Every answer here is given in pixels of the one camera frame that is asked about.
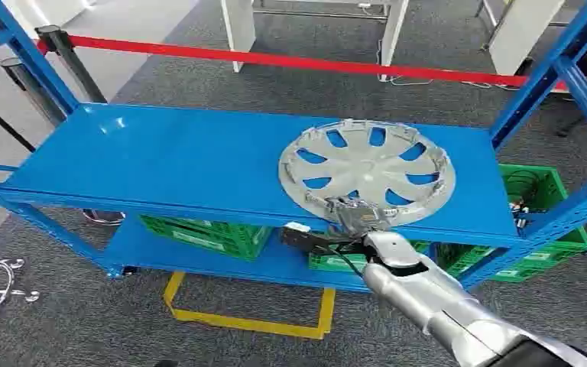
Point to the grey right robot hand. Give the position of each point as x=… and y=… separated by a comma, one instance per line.
x=359, y=215

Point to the silver plastic wheel hubcap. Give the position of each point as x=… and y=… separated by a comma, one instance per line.
x=369, y=172

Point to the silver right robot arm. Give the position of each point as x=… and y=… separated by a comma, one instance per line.
x=425, y=299

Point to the green plastic crate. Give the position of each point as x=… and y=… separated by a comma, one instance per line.
x=212, y=238
x=334, y=262
x=541, y=190

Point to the red barrier belt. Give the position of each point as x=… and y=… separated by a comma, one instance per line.
x=273, y=61

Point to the blue metal shelf rack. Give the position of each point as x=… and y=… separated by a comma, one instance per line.
x=172, y=162

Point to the white desk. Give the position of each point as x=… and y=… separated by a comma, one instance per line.
x=240, y=30

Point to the white cabinet panel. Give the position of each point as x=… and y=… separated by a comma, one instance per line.
x=521, y=35

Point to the black barrier belt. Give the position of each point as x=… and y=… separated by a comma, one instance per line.
x=0, y=120

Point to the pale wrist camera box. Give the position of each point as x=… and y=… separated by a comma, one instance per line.
x=298, y=239

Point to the black stanchion post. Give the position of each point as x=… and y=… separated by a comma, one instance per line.
x=73, y=66
x=32, y=88

